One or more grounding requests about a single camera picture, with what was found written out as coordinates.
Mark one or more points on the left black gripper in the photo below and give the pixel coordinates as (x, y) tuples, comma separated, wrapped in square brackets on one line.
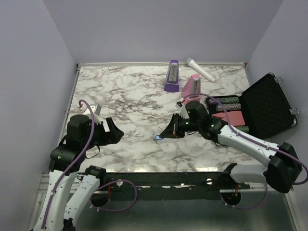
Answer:
[(113, 136)]

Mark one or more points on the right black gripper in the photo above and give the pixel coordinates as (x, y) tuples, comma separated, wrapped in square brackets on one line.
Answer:
[(173, 131)]

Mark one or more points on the blue key tag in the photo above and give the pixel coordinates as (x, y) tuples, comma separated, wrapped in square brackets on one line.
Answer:
[(158, 139)]

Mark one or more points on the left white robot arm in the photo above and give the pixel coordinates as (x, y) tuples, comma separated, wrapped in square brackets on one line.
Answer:
[(60, 212)]

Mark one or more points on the purple metronome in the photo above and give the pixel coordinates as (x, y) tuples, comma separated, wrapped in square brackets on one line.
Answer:
[(172, 82)]

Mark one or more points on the pink metronome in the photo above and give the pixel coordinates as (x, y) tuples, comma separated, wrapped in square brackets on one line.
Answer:
[(191, 89)]

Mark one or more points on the green poker chip roll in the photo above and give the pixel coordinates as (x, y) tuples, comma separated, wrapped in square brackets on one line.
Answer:
[(228, 100)]

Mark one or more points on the red playing card deck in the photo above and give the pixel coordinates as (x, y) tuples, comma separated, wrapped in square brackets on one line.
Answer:
[(235, 117)]

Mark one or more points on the white toy microphone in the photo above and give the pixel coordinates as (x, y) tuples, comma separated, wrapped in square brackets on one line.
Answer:
[(191, 63)]

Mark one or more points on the black poker chip case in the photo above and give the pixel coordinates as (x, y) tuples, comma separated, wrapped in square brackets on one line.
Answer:
[(264, 106)]

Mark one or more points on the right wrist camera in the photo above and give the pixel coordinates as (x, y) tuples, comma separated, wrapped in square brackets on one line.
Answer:
[(182, 109)]

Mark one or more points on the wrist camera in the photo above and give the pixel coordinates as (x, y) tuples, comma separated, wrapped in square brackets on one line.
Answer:
[(182, 109), (96, 109)]

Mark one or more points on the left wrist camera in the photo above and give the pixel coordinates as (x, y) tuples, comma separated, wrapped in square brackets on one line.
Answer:
[(96, 109)]

